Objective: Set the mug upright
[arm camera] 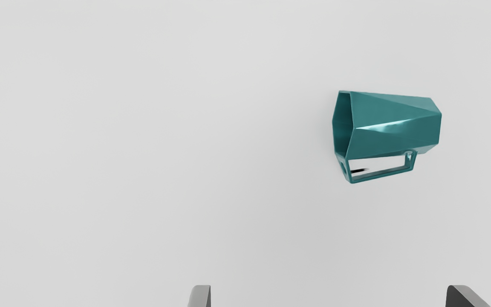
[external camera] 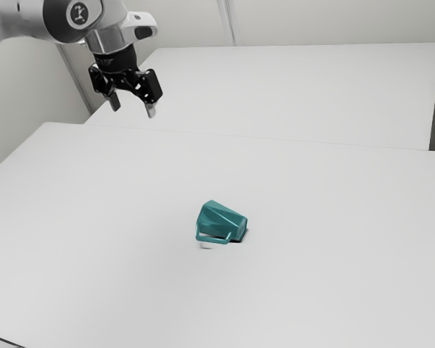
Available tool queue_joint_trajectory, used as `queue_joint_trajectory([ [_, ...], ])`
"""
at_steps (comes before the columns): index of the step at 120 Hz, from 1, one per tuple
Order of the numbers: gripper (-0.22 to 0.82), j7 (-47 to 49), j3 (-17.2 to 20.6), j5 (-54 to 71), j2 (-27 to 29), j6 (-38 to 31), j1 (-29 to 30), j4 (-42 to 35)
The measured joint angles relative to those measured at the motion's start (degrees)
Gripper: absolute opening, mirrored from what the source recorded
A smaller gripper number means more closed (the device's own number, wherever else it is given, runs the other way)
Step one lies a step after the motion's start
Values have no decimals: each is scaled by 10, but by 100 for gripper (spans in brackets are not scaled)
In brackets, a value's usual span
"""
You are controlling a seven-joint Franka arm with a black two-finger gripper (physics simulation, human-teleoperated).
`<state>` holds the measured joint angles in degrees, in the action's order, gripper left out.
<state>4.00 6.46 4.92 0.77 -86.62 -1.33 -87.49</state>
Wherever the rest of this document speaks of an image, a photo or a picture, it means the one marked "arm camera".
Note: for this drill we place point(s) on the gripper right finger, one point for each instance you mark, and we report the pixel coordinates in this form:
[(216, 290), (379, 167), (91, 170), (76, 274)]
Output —
[(463, 298)]

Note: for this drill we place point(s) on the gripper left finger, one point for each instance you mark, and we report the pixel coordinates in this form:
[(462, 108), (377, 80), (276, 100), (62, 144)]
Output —
[(200, 297)]

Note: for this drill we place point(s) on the teal faceted mug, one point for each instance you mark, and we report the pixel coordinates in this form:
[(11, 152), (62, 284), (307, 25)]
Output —
[(390, 123)]

